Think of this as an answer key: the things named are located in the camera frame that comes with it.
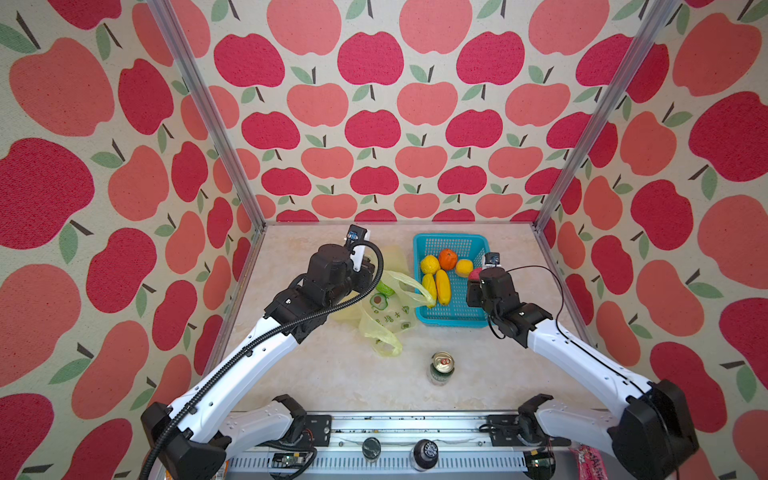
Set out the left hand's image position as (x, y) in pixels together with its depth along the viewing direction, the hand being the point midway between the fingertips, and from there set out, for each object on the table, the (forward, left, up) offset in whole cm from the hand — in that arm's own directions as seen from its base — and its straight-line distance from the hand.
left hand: (375, 259), depth 70 cm
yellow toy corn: (+11, -18, -27) cm, 34 cm away
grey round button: (-35, +1, -22) cm, 41 cm away
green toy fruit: (+9, -3, -27) cm, 29 cm away
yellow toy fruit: (+18, -18, -25) cm, 36 cm away
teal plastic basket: (+2, -26, -31) cm, 41 cm away
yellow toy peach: (+18, -31, -28) cm, 46 cm away
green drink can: (-18, -17, -21) cm, 33 cm away
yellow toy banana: (+9, -22, -27) cm, 36 cm away
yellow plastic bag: (+3, -4, -31) cm, 32 cm away
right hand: (+3, -31, -15) cm, 34 cm away
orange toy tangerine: (+20, -25, -26) cm, 41 cm away
